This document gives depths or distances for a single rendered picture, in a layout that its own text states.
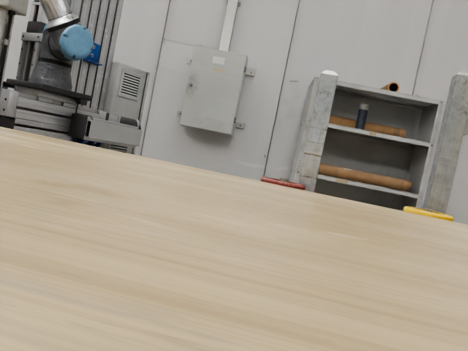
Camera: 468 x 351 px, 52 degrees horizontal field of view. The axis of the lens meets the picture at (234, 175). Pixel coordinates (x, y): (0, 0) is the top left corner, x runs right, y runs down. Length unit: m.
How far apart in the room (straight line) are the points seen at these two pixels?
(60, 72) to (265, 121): 2.20
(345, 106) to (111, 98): 2.10
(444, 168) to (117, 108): 1.62
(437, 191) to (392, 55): 3.05
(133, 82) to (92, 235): 2.15
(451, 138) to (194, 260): 0.85
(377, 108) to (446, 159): 2.92
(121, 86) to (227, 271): 2.13
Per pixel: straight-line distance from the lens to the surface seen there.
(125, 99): 2.31
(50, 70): 1.91
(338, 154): 3.82
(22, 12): 1.24
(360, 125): 3.55
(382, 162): 3.89
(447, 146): 0.99
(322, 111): 0.97
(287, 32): 3.91
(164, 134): 3.87
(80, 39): 1.79
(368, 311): 0.17
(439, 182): 0.99
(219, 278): 0.16
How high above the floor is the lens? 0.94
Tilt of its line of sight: 3 degrees down
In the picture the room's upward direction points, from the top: 11 degrees clockwise
